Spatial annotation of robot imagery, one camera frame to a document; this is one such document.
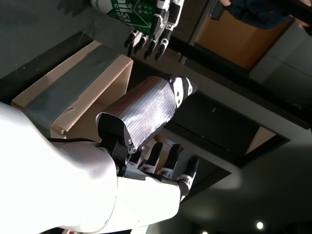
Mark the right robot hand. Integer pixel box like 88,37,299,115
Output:
0,74,200,234

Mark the green Chilsung cider can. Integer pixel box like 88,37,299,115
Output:
90,0,161,39

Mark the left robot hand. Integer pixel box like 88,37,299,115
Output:
124,0,185,61

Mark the person in dark clothing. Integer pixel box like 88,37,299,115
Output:
219,0,312,31

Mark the open cardboard box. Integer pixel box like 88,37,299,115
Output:
11,40,135,140

